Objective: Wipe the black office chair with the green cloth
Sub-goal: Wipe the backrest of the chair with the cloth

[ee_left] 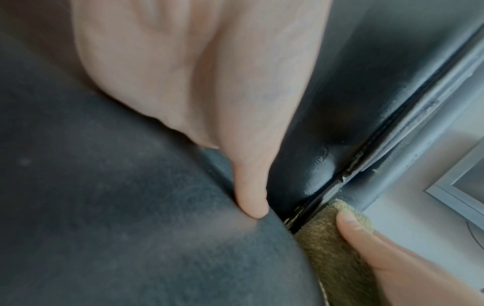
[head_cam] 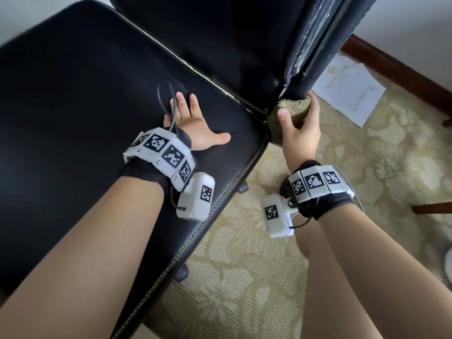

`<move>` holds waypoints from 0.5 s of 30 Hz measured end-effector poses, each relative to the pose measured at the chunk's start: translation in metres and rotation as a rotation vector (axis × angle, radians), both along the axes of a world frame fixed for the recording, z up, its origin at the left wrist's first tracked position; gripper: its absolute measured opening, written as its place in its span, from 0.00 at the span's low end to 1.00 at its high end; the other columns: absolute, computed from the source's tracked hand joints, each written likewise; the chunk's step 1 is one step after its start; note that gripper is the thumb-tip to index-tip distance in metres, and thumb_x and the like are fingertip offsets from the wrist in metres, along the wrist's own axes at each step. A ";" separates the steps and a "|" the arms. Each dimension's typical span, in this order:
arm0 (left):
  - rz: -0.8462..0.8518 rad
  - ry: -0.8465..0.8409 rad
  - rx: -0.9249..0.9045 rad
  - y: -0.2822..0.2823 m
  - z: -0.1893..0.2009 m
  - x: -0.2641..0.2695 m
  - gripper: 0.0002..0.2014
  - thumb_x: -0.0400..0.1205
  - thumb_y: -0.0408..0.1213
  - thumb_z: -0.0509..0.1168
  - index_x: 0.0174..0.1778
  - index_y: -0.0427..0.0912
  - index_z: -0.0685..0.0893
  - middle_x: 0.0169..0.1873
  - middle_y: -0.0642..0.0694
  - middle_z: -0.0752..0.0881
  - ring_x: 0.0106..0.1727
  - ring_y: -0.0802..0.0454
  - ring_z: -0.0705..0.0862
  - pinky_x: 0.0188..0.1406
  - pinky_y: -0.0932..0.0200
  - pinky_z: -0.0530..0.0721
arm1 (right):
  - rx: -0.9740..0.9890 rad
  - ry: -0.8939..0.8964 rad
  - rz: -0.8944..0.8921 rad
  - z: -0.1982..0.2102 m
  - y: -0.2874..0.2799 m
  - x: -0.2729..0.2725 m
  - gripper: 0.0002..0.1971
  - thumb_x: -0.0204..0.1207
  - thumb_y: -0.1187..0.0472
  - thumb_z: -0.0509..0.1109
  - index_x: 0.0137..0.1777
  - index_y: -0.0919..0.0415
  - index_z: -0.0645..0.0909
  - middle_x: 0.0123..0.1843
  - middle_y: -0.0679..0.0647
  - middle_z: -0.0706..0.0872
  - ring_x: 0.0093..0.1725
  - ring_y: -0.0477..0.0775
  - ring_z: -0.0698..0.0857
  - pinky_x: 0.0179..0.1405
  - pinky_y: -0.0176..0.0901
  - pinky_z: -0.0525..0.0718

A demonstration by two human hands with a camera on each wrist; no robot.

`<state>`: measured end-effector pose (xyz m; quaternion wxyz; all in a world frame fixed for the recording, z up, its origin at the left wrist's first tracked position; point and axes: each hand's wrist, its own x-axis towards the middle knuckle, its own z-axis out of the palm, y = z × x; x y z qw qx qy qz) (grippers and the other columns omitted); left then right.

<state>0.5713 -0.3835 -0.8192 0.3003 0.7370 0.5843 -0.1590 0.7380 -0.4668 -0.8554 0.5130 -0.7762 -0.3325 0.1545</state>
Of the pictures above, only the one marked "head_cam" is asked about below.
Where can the person's right hand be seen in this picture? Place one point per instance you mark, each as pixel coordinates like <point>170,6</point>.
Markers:
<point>300,141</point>

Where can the person's left hand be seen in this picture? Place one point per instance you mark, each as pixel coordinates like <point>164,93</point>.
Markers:
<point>194,127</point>

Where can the green cleaning cloth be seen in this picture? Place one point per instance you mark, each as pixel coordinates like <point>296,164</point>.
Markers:
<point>286,108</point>

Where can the black leather chair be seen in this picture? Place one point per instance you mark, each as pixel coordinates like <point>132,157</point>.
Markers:
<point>70,102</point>

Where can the person's right forearm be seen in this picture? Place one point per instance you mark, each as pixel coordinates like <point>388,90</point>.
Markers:
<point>388,279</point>

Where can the person's left forearm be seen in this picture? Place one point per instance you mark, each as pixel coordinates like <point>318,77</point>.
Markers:
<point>78,272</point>

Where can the person's right leg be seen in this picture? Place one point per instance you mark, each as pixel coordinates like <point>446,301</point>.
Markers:
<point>332,293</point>

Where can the white marker left wristband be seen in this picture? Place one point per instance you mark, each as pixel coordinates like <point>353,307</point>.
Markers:
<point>162,155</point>

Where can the white marker wristband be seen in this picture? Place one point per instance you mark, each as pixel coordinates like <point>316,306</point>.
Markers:
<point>314,183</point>
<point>162,155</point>

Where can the white marker right wristband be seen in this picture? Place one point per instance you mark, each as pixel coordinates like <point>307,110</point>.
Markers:
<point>314,183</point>

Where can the white paper sheet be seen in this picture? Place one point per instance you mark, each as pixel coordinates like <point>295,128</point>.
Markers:
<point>349,88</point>

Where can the brown wooden table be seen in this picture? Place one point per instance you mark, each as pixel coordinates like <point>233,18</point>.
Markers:
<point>432,207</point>

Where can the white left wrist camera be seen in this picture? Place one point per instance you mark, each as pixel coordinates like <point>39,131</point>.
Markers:
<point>198,197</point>

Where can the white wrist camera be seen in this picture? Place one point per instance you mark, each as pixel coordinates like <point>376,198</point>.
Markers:
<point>277,216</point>
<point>198,197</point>

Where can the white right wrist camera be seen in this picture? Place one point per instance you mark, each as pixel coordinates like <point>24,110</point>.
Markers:
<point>277,216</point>

